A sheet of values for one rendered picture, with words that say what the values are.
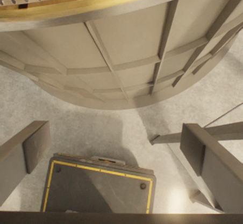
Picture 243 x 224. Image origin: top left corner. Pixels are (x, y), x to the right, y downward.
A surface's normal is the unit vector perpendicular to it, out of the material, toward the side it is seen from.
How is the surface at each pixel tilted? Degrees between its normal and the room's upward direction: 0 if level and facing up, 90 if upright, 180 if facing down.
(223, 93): 0
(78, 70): 0
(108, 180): 0
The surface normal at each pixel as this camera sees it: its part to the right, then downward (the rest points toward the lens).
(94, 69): -0.11, -0.14
